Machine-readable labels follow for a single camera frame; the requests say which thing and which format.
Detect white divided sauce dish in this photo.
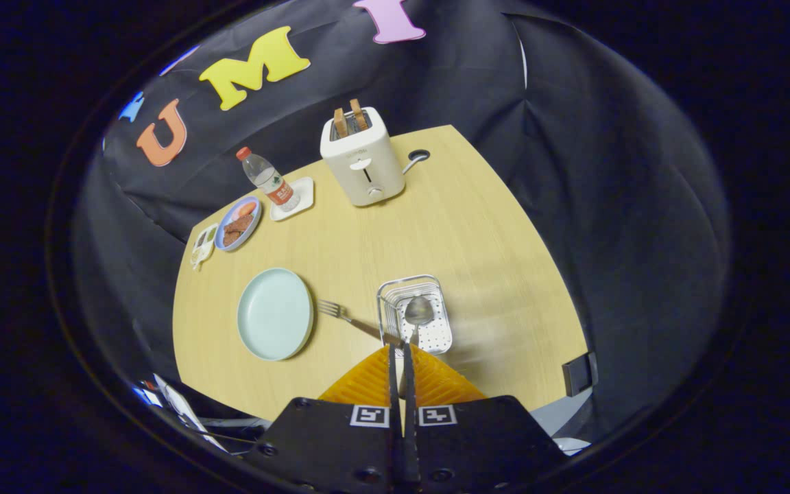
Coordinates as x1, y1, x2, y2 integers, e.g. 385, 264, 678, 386
189, 223, 219, 270

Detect metal wire basket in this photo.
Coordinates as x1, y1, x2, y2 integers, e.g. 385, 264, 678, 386
376, 274, 453, 356

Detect fork with wooden handle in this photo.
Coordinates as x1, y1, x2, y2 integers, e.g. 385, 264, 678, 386
317, 299, 403, 348

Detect clear water bottle red cap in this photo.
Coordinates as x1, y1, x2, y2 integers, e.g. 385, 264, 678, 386
236, 146, 300, 211

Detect black backdrop cloth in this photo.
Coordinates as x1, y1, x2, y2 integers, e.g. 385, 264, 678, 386
69, 0, 732, 440

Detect blue plate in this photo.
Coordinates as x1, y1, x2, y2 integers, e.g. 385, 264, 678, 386
215, 196, 263, 252

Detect white toaster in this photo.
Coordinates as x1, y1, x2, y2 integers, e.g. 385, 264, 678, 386
320, 106, 407, 207

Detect white square coaster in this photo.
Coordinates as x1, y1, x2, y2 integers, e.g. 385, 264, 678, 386
270, 177, 315, 222

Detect metal spoon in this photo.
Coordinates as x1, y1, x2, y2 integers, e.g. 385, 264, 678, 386
404, 296, 435, 346

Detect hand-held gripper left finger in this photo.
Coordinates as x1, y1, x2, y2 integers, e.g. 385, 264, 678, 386
248, 343, 404, 494

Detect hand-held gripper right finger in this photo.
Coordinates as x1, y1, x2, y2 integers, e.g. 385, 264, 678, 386
403, 343, 568, 494

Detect small black box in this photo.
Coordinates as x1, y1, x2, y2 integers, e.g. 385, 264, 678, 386
562, 352, 599, 397

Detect light green plate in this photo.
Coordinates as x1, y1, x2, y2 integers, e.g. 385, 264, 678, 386
237, 268, 315, 362

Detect brown meat slices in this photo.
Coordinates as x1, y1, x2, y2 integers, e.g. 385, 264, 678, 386
222, 214, 255, 246

